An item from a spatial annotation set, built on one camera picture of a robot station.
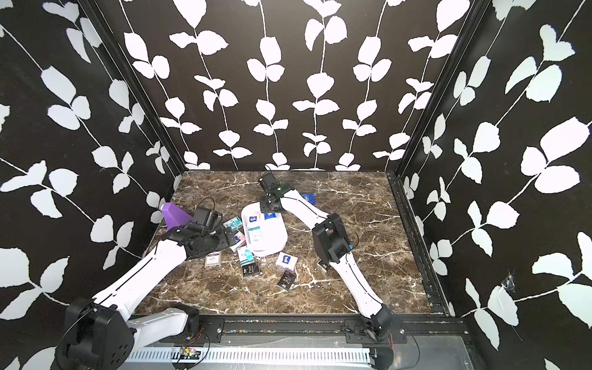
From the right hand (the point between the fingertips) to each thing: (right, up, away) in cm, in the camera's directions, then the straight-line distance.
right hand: (263, 205), depth 100 cm
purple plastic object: (-30, -3, -16) cm, 34 cm away
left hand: (-11, -12, -16) cm, 23 cm away
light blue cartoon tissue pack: (-2, -12, -7) cm, 14 cm away
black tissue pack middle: (-2, -24, -14) cm, 28 cm away
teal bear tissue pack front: (-4, -19, -12) cm, 23 cm away
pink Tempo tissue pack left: (-7, -14, -10) cm, 18 cm away
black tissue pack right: (+27, -22, -13) cm, 37 cm away
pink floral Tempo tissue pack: (-4, -6, -2) cm, 7 cm away
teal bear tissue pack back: (-12, -8, -2) cm, 14 cm away
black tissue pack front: (+12, -27, -16) cm, 34 cm away
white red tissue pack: (-17, -20, -12) cm, 29 cm away
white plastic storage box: (+3, -11, -7) cm, 14 cm away
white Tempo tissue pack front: (+12, -21, -13) cm, 27 cm away
